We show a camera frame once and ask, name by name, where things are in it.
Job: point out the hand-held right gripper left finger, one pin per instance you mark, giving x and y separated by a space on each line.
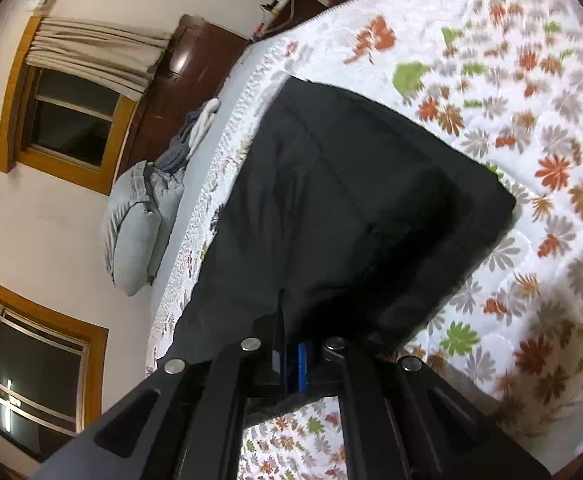
277 365

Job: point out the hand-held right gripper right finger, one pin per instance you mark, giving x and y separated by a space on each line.
302 367

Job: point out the black pants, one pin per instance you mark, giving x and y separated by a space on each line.
346 210

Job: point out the grey blue bed sheet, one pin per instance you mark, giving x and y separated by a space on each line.
221 130

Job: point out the dark grey crumpled cloth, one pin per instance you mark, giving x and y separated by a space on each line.
181 140

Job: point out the white cloth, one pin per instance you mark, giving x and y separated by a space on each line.
205 122

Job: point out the dark wooden headboard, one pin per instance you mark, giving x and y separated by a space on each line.
191 60

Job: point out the wooden framed window with curtain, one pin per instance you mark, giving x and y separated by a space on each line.
71 120

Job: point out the floral quilted blanket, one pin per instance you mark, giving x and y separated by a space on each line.
521 110

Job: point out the beige curtain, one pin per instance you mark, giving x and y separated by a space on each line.
96 55

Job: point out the white power strip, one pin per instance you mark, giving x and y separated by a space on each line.
277 4

